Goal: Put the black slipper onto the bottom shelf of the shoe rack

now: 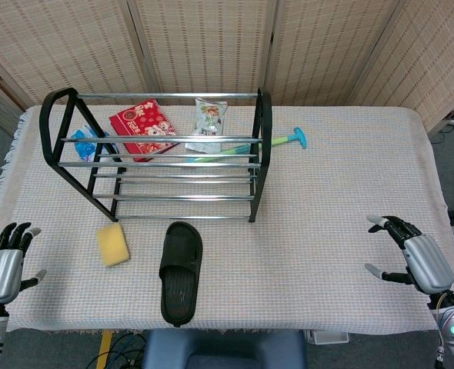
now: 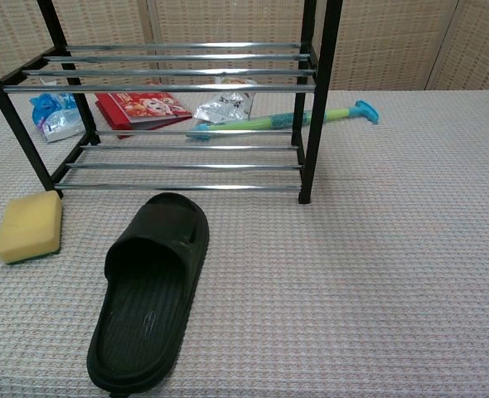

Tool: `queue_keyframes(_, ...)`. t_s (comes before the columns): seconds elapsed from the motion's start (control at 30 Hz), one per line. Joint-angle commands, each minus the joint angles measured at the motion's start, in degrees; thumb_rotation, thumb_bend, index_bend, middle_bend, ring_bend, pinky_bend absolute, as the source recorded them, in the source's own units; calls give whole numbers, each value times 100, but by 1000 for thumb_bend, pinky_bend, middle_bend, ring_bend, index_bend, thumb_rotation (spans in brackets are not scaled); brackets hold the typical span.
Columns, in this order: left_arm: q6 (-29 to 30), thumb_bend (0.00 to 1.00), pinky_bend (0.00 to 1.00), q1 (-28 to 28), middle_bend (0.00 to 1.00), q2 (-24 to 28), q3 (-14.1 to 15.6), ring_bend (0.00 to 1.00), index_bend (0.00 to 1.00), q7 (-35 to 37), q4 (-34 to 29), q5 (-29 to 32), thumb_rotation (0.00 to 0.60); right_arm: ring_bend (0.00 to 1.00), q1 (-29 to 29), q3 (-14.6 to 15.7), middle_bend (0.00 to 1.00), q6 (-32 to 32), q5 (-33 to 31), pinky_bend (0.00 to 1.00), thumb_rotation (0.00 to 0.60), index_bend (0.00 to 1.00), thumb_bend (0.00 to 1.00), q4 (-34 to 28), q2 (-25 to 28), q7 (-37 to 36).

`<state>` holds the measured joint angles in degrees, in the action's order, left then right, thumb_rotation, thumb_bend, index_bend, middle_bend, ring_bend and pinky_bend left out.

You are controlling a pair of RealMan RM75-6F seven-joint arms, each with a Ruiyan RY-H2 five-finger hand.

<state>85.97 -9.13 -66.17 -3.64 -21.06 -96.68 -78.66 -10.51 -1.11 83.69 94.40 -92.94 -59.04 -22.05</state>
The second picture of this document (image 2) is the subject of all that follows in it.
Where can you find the silver white snack bag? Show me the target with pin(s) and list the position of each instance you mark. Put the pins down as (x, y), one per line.
(224, 108)

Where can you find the red cartoon calendar booklet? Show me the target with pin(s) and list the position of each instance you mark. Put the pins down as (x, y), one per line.
(145, 108)

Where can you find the green and blue toothbrush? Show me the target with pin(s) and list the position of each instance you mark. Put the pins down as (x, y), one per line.
(344, 112)

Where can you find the black rubber slipper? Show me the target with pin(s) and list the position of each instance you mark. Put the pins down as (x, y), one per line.
(145, 298)

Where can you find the white woven tablecloth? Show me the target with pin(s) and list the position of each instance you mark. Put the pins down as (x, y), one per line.
(352, 269)

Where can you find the black metal shoe rack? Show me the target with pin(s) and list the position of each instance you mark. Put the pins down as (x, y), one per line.
(317, 124)

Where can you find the yellow sponge with green base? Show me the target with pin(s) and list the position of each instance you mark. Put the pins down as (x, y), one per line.
(29, 226)

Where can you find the beige woven folding screen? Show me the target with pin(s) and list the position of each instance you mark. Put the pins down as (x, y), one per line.
(393, 41)

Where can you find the blue tissue pack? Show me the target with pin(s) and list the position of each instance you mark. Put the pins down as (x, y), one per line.
(51, 113)

